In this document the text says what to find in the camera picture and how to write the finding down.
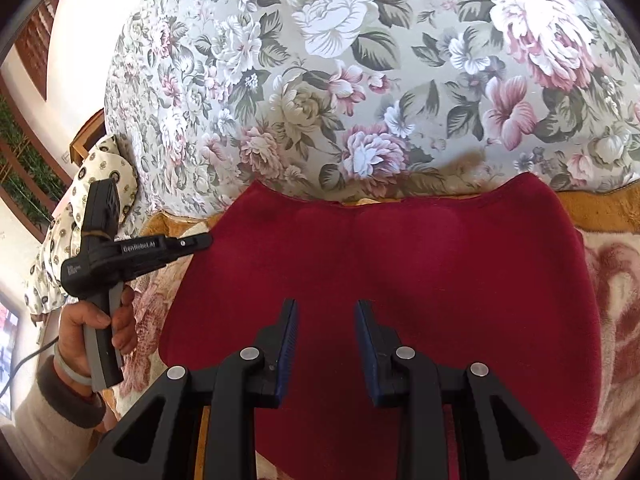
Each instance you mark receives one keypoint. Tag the dark red knit garment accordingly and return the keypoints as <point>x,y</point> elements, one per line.
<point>400,260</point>

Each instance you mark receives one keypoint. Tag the cream spotted pillow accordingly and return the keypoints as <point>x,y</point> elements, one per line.
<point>65,220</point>

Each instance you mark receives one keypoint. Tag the wooden lattice window frame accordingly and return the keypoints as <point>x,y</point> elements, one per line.
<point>25,160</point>

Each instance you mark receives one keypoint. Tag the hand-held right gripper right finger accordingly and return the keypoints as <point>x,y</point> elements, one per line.
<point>367,355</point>

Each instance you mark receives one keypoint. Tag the grey floral quilt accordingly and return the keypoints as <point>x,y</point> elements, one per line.
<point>350,85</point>

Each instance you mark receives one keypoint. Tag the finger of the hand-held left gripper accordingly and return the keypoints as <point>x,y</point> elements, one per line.
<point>192,245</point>

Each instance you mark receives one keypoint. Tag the person's left hand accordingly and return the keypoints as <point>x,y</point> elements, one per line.
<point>75,330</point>

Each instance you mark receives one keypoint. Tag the plush flower print blanket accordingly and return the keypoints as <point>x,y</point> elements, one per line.
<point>615,310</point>

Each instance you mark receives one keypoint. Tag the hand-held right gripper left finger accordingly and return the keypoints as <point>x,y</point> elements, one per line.
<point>285,355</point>

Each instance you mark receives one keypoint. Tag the person's left forearm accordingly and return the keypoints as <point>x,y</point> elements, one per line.
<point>50,425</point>

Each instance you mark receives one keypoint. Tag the grey wristband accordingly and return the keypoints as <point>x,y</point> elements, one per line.
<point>67,372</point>

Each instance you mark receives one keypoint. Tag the wooden chair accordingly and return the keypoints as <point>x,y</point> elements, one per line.
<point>87,135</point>

